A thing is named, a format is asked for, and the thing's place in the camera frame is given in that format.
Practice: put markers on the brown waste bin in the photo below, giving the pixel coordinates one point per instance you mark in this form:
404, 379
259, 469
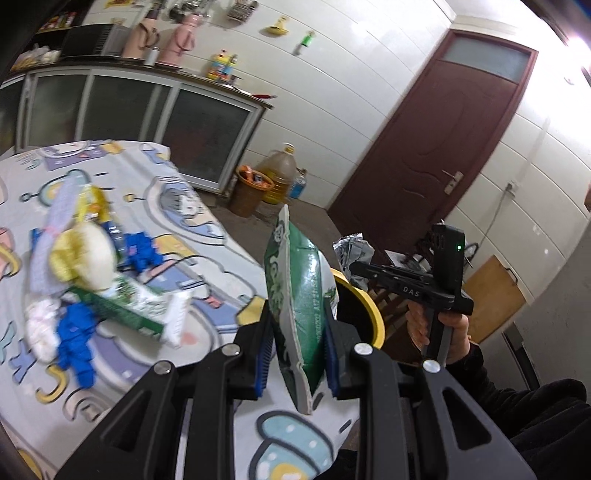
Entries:
247, 194

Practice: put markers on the yellow detergent bottle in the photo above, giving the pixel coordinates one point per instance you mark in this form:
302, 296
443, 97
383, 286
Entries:
216, 67
231, 68

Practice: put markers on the lavender cloth strip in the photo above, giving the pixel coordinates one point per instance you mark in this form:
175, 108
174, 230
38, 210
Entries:
51, 240

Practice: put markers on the person's right hand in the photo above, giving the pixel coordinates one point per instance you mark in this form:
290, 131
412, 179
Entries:
458, 339

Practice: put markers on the yellow rimmed black trash bin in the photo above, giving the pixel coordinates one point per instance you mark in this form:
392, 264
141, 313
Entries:
375, 309

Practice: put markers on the yellow snack bag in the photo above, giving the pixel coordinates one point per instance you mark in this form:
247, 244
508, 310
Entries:
94, 205

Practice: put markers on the clear bag of food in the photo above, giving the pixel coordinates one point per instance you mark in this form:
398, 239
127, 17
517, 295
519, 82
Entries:
39, 57

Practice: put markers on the printed cartoon tablecloth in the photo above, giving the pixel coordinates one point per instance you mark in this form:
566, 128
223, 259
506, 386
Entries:
138, 184

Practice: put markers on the person's right forearm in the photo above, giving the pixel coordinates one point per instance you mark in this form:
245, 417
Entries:
531, 406

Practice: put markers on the white tissue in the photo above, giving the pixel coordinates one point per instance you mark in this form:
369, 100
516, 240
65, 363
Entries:
41, 327

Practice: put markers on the black microwave oven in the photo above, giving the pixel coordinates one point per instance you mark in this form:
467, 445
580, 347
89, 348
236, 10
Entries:
92, 40

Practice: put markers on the wooden board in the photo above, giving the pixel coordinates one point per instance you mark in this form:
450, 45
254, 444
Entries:
494, 295

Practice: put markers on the yellow wall sticker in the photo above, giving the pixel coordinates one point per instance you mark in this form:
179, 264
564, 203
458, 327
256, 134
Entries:
119, 3

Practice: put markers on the green hanging brush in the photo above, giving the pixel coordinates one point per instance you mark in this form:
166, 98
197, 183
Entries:
305, 41

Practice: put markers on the dark wooden chair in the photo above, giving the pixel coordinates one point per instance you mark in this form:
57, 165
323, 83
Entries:
392, 307

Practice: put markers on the white wall socket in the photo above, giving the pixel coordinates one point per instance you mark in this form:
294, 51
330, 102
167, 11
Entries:
512, 188

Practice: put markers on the pink thermos flask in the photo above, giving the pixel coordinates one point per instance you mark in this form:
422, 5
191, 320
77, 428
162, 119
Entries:
138, 32
180, 39

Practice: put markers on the yellow hanging scoop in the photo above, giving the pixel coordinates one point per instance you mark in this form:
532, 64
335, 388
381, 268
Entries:
277, 26

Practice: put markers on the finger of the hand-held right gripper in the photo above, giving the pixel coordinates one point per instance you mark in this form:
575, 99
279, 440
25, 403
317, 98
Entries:
374, 275

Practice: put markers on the green white toothpaste tube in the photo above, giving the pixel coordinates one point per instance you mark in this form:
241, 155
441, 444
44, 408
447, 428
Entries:
129, 304

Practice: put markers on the blue plastic bottle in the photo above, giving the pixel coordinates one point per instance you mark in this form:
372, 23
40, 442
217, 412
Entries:
298, 187

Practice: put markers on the silver wrapper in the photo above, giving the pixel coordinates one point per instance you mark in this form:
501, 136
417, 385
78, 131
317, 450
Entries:
353, 251

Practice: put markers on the white cup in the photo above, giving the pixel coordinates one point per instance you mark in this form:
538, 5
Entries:
151, 56

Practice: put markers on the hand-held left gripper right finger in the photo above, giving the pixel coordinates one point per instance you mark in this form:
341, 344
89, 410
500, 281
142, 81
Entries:
331, 369

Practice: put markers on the brown wooden door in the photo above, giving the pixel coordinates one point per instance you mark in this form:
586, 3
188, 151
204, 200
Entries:
438, 138

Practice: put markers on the green snack bag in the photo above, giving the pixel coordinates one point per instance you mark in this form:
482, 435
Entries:
300, 300

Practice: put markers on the row of condiment bottles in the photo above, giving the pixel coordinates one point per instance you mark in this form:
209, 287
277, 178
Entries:
57, 21

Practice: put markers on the blue glove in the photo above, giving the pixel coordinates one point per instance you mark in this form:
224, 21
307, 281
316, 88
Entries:
141, 251
76, 341

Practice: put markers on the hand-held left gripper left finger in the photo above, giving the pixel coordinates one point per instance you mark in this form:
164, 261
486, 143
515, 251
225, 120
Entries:
264, 360

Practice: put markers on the amber cooking oil jug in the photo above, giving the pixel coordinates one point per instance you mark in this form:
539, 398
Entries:
277, 177

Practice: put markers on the napa cabbage leaf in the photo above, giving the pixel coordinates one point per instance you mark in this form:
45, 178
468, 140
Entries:
92, 254

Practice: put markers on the glass door kitchen cabinet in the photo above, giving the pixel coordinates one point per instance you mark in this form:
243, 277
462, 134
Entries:
207, 129

